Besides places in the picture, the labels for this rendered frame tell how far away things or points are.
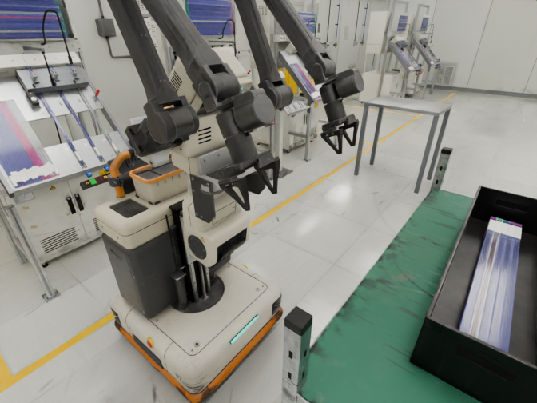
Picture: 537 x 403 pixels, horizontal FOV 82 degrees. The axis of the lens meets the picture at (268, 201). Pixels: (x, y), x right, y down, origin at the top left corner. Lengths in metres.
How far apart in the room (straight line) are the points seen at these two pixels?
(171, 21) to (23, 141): 1.56
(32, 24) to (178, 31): 1.79
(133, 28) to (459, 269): 0.92
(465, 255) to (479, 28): 9.15
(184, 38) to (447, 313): 0.74
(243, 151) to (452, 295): 0.52
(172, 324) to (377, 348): 1.09
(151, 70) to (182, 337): 1.09
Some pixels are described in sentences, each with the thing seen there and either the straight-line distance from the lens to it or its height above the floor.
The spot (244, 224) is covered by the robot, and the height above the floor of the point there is 0.77.
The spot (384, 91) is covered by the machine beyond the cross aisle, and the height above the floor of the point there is 0.30.
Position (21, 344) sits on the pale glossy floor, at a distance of 2.20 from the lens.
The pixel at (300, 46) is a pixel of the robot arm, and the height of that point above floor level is 1.40.
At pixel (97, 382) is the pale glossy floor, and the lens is 1.85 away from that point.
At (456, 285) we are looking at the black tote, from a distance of 0.80.
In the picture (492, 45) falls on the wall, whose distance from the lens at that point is 9.85.
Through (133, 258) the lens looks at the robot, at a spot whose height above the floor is 0.66.
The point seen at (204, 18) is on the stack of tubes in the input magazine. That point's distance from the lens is 3.08.
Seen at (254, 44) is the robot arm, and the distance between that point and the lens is 1.14.
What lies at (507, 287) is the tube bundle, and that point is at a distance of 0.79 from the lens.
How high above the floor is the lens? 1.44
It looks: 29 degrees down
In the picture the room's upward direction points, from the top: straight up
